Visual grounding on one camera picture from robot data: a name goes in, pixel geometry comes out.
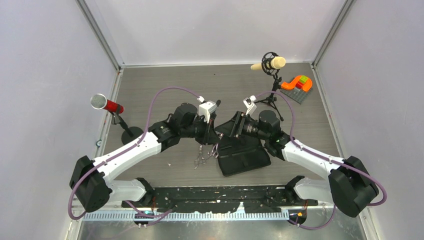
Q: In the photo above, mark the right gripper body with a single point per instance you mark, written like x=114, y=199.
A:
x=246, y=126

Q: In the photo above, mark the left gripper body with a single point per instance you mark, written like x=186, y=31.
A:
x=200, y=130

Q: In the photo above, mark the silver scissors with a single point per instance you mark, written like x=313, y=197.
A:
x=214, y=151
x=200, y=159

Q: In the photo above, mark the black zip tool case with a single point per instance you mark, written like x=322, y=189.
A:
x=242, y=154

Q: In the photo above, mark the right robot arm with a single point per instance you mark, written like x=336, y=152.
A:
x=345, y=183

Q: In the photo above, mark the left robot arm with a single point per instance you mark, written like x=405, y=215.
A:
x=93, y=181

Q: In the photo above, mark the grey lego baseplate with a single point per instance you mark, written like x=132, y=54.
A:
x=297, y=95

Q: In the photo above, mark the red lego brick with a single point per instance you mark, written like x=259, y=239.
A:
x=299, y=85

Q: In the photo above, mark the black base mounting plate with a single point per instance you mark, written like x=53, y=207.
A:
x=222, y=199

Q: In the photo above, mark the beige microphone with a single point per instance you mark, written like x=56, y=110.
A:
x=274, y=63

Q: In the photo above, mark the green lego brick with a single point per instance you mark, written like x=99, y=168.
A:
x=303, y=79

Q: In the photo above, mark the orange curved toy piece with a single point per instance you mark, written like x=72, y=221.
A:
x=291, y=85

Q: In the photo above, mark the red silver microphone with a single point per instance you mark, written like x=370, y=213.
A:
x=100, y=102

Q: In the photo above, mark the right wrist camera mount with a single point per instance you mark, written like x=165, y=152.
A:
x=250, y=104

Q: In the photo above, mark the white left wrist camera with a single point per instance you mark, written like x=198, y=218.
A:
x=204, y=109

